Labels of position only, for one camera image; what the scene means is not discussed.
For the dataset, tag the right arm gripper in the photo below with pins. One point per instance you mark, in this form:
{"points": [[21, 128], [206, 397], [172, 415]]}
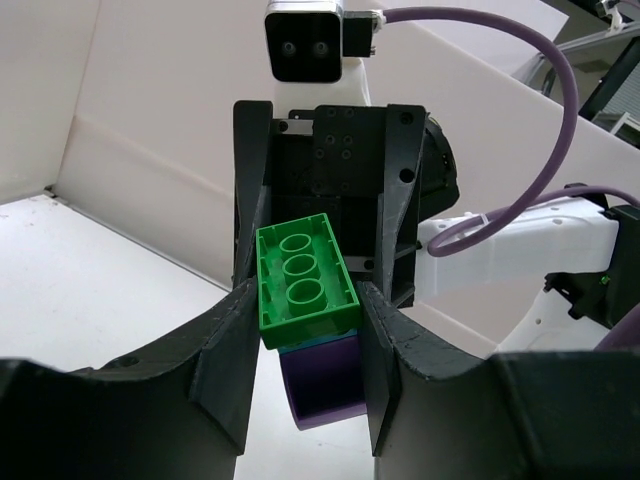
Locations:
{"points": [[376, 172]]}

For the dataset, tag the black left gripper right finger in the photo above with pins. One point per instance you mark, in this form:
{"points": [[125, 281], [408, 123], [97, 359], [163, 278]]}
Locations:
{"points": [[437, 412]]}

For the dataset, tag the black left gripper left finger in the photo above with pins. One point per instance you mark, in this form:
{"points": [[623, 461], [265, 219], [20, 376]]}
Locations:
{"points": [[176, 408]]}

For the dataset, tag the purple curved lego piece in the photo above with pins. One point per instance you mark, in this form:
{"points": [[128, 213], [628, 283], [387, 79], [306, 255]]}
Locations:
{"points": [[324, 382]]}

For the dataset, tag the teal square lego brick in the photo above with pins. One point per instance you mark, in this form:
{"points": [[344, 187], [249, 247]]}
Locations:
{"points": [[317, 341]]}

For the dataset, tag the green lego brick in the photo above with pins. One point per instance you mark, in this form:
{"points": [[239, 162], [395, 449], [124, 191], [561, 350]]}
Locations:
{"points": [[305, 291]]}

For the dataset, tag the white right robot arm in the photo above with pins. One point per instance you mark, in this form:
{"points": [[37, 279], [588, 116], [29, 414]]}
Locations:
{"points": [[560, 278]]}

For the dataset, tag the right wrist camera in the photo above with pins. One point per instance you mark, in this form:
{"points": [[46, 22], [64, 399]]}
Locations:
{"points": [[307, 41]]}

